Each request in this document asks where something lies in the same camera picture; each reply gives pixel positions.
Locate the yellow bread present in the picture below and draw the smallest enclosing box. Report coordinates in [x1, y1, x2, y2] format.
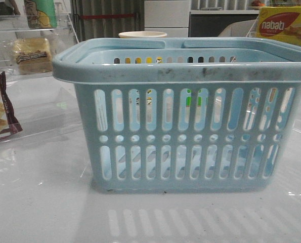
[13, 37, 53, 75]

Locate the light blue plastic basket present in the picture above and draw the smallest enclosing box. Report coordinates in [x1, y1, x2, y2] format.
[53, 37, 301, 192]

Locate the cream paper cup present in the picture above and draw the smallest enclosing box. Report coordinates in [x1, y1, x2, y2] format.
[118, 31, 167, 38]

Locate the white drawer cabinet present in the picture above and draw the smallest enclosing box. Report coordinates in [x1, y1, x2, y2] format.
[144, 1, 191, 37]

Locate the clear acrylic shelf left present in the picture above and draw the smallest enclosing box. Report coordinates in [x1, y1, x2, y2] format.
[0, 13, 81, 148]

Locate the yellow nabati wafer box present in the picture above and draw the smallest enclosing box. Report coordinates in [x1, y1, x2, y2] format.
[255, 6, 301, 46]

